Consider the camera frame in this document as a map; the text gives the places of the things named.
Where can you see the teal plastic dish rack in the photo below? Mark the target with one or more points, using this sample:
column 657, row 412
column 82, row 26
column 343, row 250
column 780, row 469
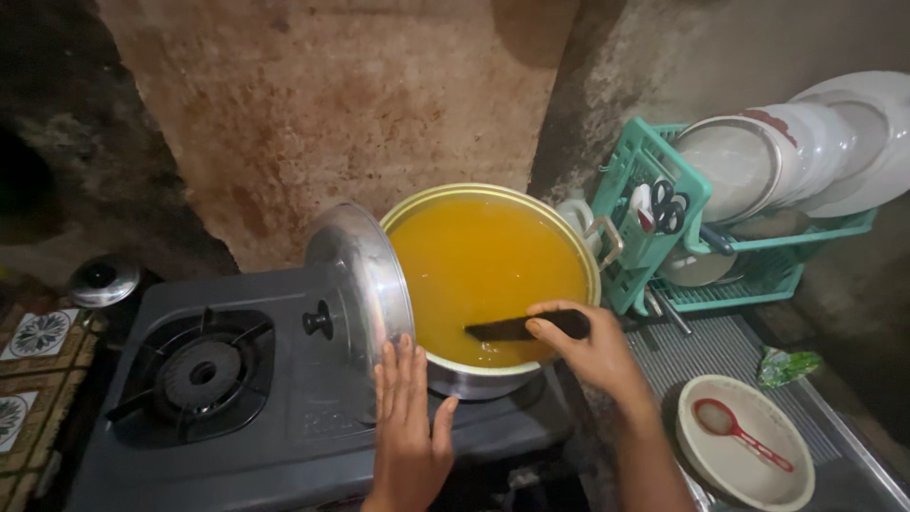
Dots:
column 633, row 249

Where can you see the red plastic spoon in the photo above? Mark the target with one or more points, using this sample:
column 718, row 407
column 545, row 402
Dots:
column 718, row 421

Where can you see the grey gas stove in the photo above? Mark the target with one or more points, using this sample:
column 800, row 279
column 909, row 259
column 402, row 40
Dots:
column 284, row 455

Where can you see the cream plastic bowl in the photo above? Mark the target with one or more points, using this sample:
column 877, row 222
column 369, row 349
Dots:
column 746, row 462

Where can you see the steel plate under rack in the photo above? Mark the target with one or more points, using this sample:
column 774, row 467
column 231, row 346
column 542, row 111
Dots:
column 693, row 270

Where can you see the white plastic jug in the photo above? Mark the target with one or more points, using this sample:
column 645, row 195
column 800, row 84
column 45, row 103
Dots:
column 576, row 213

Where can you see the steel sink drainboard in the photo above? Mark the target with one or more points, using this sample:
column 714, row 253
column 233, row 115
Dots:
column 711, row 348

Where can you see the person's left hand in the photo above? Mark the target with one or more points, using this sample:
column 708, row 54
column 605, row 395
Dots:
column 409, row 434

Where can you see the person's right hand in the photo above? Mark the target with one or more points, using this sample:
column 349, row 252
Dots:
column 604, row 355

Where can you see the small steel lid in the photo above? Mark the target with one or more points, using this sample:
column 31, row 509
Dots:
column 103, row 281

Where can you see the patterned floral mat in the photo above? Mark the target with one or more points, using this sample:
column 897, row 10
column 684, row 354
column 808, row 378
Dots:
column 35, row 370

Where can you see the green plastic bag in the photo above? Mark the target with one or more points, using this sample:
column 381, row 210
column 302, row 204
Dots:
column 785, row 365

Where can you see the black burner grate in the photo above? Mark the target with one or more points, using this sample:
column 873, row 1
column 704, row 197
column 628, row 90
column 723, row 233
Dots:
column 202, row 373

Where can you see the stack of white plates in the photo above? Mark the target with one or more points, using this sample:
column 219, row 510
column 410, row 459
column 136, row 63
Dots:
column 803, row 149

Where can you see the large steel cooking pot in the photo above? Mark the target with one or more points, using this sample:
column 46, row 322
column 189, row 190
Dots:
column 490, row 380

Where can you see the silver pot lid black knob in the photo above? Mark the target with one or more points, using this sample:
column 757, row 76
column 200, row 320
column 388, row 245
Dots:
column 362, row 284

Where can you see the yellow soup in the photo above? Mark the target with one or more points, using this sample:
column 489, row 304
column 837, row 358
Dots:
column 483, row 263

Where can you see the dark wooden spatula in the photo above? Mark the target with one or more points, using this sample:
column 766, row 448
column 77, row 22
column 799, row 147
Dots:
column 497, row 329

